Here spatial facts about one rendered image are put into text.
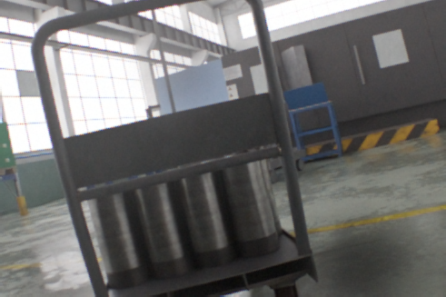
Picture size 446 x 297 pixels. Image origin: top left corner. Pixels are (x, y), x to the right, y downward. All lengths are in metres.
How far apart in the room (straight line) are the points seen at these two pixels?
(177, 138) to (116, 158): 0.15
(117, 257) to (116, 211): 0.13
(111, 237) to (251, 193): 0.40
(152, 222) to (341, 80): 6.33
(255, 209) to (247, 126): 0.27
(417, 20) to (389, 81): 1.10
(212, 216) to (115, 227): 0.26
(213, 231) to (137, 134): 0.35
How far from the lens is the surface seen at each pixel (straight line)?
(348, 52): 7.41
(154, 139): 1.06
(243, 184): 1.21
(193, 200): 1.21
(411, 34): 7.46
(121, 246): 1.24
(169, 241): 1.22
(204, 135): 1.06
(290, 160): 1.09
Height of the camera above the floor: 0.59
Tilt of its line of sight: level
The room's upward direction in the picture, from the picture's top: 13 degrees counter-clockwise
